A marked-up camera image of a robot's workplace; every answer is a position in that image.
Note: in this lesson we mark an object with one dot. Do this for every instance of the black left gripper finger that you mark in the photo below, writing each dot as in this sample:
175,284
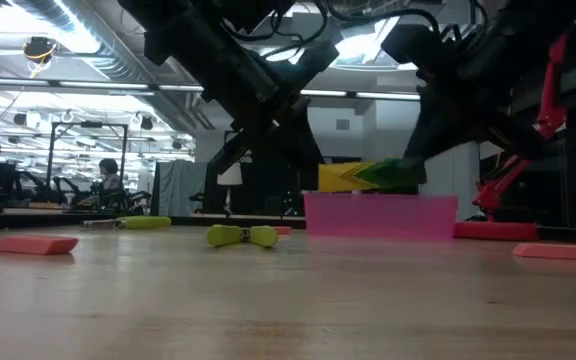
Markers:
290,145
308,130

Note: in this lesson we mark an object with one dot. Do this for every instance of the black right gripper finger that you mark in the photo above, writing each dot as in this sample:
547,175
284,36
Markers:
424,130
450,135

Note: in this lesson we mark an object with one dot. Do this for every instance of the yellow green crayon box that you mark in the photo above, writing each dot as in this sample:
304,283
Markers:
348,177

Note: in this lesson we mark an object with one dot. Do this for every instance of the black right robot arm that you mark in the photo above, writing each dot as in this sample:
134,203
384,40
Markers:
518,30

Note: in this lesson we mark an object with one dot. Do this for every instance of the white shade floor lamp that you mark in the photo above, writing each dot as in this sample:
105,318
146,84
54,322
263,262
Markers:
230,177

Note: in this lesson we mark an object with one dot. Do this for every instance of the orange rubber eraser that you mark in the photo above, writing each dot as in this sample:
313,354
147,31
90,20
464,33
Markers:
284,230
38,245
553,251

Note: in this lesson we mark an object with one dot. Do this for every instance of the pink plastic bin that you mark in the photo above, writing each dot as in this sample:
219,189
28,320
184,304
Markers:
378,217

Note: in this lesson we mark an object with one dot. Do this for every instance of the red desk lamp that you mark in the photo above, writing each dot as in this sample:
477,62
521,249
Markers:
493,231

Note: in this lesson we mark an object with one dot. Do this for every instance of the grey hanging cloth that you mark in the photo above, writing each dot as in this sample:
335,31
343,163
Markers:
180,187

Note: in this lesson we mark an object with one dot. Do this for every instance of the person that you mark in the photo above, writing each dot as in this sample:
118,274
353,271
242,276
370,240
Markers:
109,180

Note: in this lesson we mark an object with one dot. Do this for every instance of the black partition wall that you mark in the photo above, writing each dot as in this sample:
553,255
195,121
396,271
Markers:
268,200

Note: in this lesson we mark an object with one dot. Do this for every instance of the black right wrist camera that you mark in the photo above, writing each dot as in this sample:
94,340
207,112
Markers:
410,45

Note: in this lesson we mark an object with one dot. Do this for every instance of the black background rig frame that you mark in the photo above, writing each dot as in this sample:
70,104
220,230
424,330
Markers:
88,124

